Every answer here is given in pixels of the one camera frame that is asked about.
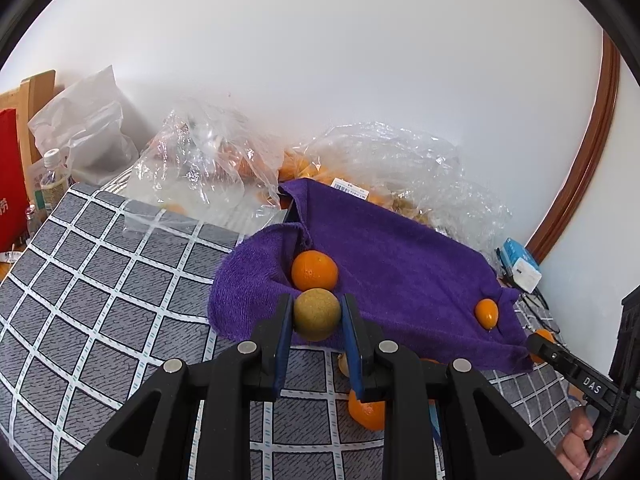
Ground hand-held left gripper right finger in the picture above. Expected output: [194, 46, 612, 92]
[340, 294, 571, 480]

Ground clear plastic bottle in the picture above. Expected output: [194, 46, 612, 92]
[39, 149, 71, 211]

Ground white plastic bag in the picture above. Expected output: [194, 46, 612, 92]
[27, 65, 141, 186]

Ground large orange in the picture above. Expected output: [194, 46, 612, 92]
[291, 250, 340, 292]
[347, 389, 387, 431]

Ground black cables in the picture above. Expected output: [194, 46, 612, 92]
[495, 247, 556, 326]

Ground person's right hand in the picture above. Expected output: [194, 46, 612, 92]
[555, 405, 626, 480]

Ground large crinkled clear plastic bag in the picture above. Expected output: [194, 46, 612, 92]
[277, 120, 513, 256]

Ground brown wooden door frame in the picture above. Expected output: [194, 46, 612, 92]
[525, 30, 621, 261]

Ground blue and white box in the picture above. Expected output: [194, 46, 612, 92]
[501, 237, 543, 292]

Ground grey checked tablecloth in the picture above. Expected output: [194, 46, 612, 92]
[0, 182, 591, 480]

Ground purple towel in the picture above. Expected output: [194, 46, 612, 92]
[207, 177, 533, 373]

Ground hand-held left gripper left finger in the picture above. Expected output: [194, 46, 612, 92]
[59, 292, 296, 480]

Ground pile of oranges in bag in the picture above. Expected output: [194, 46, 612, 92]
[277, 152, 388, 208]

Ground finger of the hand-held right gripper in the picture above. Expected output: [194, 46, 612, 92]
[526, 332, 576, 378]

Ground red paper bag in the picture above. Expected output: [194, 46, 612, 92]
[0, 107, 31, 253]

